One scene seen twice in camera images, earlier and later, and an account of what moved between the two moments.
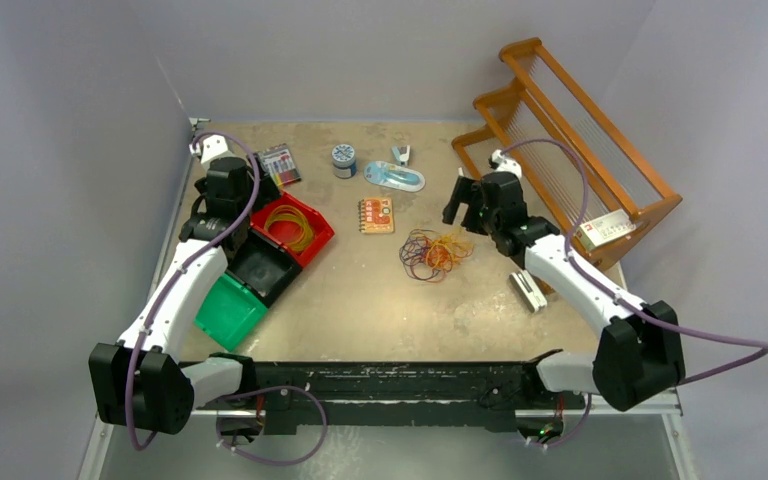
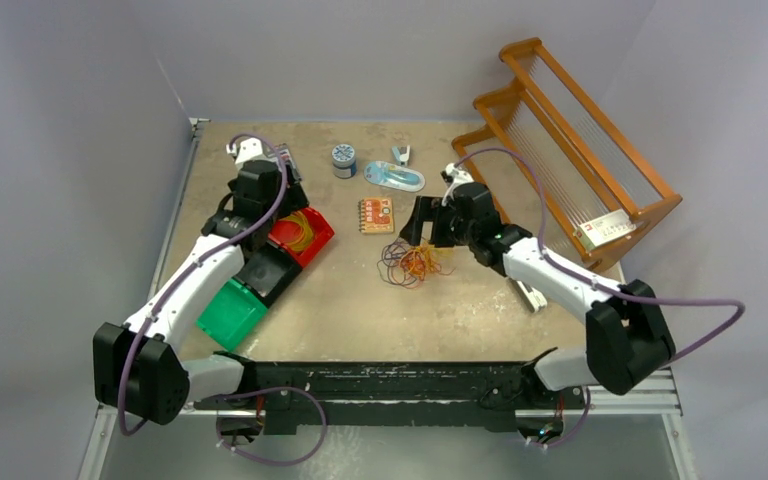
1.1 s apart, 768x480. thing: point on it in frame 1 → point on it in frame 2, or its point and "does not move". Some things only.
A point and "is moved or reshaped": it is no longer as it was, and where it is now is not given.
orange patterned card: (375, 215) does not move
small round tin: (344, 164) does not move
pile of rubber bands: (412, 251) is moved or reshaped
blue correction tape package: (393, 175) does not move
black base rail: (392, 399) does not move
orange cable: (438, 257) is moved or reshaped
